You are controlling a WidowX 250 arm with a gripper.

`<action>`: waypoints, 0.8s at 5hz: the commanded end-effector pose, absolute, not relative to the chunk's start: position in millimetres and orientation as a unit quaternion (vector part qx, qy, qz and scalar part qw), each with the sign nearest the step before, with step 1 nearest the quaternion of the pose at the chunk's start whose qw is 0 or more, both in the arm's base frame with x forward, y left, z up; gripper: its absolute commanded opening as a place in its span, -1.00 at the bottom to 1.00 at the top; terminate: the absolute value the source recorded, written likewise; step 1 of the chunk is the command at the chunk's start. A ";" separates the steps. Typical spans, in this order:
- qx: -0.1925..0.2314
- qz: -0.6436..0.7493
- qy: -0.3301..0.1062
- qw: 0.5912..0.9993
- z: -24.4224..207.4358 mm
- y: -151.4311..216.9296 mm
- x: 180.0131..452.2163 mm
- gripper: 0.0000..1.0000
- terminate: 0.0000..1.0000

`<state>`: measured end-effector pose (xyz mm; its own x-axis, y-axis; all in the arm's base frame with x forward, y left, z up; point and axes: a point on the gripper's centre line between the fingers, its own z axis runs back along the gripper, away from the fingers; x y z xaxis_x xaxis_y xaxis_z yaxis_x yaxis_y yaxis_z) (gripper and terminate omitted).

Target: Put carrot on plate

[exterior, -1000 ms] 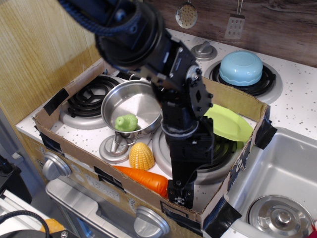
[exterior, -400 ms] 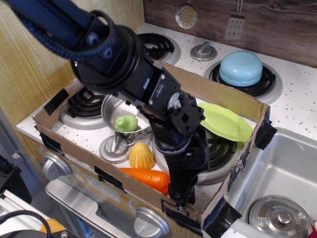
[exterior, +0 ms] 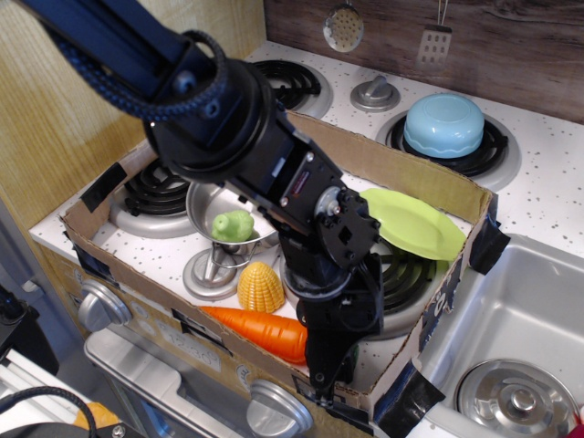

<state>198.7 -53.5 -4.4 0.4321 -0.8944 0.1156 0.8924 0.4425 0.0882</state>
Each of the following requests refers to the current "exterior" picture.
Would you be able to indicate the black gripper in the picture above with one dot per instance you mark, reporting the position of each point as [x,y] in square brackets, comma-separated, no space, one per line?
[334,228]

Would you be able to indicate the orange toy carrot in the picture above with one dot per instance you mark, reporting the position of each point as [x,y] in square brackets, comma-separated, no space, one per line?
[285,338]

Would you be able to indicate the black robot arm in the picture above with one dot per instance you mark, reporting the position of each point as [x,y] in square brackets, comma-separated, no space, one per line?
[213,119]

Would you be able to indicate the green plastic plate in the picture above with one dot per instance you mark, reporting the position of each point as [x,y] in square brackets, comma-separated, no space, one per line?
[413,225]

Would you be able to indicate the right oven dial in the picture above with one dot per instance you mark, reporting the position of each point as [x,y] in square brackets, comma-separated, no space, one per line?
[274,412]

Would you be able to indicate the oven dial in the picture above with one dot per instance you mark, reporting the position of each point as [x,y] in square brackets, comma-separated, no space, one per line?
[100,307]
[274,412]

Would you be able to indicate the front right stove burner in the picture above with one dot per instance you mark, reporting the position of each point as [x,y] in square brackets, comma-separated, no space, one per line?
[406,283]

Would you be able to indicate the stove burner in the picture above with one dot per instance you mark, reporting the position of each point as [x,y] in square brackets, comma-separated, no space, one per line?
[152,204]
[493,165]
[299,88]
[406,283]

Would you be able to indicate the yellow toy corn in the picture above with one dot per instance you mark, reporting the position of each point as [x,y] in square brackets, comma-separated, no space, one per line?
[260,289]

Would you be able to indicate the front centre silver knob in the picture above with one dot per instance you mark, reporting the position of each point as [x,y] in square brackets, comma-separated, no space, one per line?
[211,275]

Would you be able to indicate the silver knob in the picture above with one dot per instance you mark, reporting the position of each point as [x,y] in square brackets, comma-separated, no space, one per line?
[211,275]
[377,95]

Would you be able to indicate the green toy vegetable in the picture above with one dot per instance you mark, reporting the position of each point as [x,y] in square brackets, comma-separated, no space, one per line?
[233,227]

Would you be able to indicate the steel pot lid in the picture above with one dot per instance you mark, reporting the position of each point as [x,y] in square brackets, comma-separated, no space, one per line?
[516,399]

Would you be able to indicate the steel sink basin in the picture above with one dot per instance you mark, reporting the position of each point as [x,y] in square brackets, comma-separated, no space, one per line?
[528,307]

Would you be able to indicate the cardboard fence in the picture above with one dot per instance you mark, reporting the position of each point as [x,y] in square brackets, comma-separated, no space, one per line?
[395,395]

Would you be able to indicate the small steel pot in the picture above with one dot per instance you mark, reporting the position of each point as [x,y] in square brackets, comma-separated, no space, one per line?
[205,202]

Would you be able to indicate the orange object bottom left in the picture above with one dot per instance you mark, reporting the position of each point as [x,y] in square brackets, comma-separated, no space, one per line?
[102,415]

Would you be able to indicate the front left stove burner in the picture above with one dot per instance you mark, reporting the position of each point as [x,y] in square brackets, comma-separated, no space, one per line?
[152,204]

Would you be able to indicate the left oven dial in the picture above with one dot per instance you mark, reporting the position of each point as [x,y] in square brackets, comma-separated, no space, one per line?
[100,307]

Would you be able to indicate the rear right stove burner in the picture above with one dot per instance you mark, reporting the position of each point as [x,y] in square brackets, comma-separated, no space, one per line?
[493,165]

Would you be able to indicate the light blue plastic bowl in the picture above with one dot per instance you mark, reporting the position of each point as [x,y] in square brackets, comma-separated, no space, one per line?
[444,126]

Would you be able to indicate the rear centre silver knob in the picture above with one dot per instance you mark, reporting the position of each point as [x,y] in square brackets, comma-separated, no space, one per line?
[377,95]

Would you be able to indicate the rear left stove burner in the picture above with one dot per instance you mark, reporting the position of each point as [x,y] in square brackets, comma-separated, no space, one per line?
[299,88]

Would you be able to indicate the hanging metal spatula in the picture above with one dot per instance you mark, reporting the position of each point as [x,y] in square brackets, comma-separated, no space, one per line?
[435,42]

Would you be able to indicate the hanging round strainer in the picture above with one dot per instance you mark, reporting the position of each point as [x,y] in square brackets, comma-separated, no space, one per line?
[343,27]

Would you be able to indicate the oven door handle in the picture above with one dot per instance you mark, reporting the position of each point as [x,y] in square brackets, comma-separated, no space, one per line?
[169,399]

